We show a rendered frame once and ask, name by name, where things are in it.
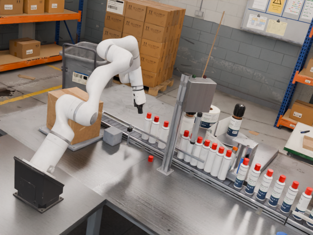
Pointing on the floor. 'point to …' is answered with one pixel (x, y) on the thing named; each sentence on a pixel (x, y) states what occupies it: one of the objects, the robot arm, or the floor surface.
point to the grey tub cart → (80, 64)
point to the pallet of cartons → (147, 37)
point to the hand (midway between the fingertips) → (140, 110)
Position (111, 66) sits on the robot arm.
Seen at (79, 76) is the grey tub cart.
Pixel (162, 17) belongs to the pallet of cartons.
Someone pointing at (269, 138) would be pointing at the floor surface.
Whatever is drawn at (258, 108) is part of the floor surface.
